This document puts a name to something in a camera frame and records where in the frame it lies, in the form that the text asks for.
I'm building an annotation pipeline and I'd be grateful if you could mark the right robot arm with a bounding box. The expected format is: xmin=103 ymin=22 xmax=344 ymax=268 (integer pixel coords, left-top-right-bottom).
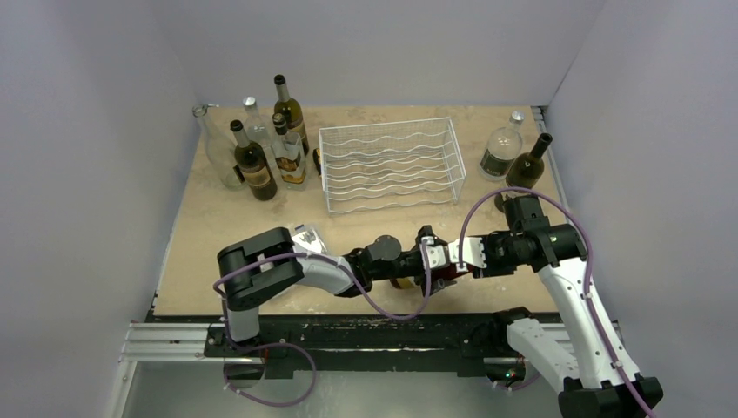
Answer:
xmin=473 ymin=187 xmax=663 ymax=417

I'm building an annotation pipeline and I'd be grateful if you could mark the white wire wine rack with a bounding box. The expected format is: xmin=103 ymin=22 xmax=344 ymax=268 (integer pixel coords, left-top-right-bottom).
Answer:
xmin=319 ymin=118 xmax=466 ymax=215

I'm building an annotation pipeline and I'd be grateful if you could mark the dark bottle silver collar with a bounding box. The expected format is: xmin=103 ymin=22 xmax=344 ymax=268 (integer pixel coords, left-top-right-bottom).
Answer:
xmin=230 ymin=119 xmax=278 ymax=201

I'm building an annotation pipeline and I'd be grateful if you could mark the small dark bottle gold cap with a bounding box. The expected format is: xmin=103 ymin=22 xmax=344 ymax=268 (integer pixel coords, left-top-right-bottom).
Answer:
xmin=272 ymin=112 xmax=307 ymax=191

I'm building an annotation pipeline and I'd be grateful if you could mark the dark green bottle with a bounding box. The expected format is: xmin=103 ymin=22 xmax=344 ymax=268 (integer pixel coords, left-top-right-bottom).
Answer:
xmin=503 ymin=133 xmax=553 ymax=189

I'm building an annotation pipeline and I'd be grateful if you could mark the clear plastic parts box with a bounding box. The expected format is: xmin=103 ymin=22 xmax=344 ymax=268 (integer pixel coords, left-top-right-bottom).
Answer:
xmin=292 ymin=224 xmax=328 ymax=254

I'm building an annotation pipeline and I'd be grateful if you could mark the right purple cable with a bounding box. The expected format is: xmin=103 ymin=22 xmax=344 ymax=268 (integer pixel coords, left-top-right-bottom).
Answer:
xmin=456 ymin=186 xmax=659 ymax=418

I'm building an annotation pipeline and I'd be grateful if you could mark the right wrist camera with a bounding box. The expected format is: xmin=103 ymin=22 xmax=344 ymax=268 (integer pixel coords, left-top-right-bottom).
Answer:
xmin=447 ymin=237 xmax=487 ymax=273

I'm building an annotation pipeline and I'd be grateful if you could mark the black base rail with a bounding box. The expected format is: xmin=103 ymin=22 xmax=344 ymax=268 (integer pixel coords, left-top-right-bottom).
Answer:
xmin=204 ymin=313 xmax=533 ymax=385

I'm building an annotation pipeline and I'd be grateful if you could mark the dark labelled wine bottle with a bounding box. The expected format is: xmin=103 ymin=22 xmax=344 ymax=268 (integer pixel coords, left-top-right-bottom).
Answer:
xmin=273 ymin=74 xmax=310 ymax=156

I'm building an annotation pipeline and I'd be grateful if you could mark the clear bottle silver cap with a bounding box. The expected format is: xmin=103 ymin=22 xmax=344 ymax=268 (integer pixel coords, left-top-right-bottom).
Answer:
xmin=242 ymin=96 xmax=278 ymax=173

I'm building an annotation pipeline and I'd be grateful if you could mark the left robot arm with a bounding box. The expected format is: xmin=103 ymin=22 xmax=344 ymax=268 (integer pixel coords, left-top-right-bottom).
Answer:
xmin=214 ymin=226 xmax=449 ymax=356

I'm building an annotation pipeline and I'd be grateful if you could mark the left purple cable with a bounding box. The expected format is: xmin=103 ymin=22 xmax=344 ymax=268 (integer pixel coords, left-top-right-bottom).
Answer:
xmin=211 ymin=242 xmax=433 ymax=322

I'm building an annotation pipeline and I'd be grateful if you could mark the tall clear bottle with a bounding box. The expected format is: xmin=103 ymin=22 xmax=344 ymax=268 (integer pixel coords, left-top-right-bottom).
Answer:
xmin=191 ymin=104 xmax=246 ymax=191

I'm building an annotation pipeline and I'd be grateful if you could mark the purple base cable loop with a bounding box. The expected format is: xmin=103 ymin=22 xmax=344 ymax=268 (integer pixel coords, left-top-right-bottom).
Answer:
xmin=218 ymin=288 xmax=319 ymax=408

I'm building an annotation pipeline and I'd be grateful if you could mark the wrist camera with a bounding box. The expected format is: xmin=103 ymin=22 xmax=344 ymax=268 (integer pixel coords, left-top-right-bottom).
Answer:
xmin=419 ymin=236 xmax=450 ymax=270
xmin=447 ymin=237 xmax=487 ymax=273

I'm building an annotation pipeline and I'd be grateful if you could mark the black handled screwdriver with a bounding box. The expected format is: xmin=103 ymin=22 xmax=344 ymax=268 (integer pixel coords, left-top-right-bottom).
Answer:
xmin=312 ymin=147 xmax=323 ymax=178

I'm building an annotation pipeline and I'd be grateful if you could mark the red bottle gold foil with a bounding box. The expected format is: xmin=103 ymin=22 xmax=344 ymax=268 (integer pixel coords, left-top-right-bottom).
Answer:
xmin=389 ymin=264 xmax=468 ymax=295

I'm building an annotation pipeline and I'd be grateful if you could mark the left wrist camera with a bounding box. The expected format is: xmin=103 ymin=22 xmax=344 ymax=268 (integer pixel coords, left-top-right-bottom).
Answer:
xmin=419 ymin=236 xmax=450 ymax=270

